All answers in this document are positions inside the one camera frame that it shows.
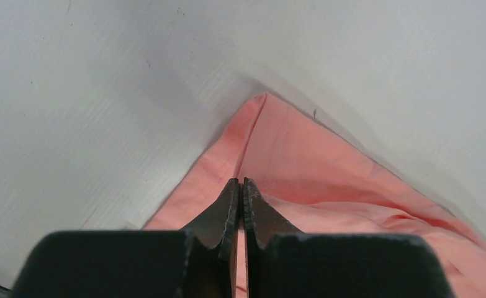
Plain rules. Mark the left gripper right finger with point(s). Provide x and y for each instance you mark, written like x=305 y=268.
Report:
x=262 y=224

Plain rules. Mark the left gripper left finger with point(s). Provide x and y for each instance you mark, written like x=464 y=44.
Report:
x=211 y=257

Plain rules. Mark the pink t shirt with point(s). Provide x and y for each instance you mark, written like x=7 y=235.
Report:
x=321 y=183

